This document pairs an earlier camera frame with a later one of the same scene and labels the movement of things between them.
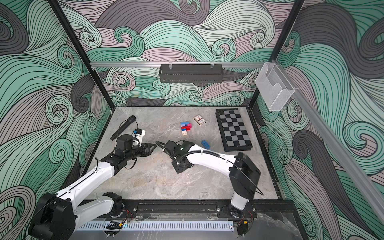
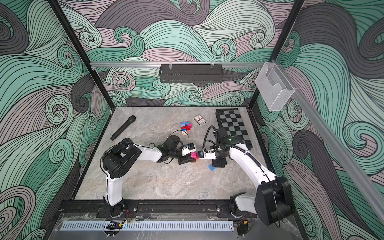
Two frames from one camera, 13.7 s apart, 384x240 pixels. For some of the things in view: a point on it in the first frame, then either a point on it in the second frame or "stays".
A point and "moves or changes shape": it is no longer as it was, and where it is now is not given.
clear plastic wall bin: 274,87 stays
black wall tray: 181,73 stays
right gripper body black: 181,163 to 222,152
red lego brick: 188,128 stays
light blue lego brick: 205,144 moves or changes shape
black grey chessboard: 234,134 stays
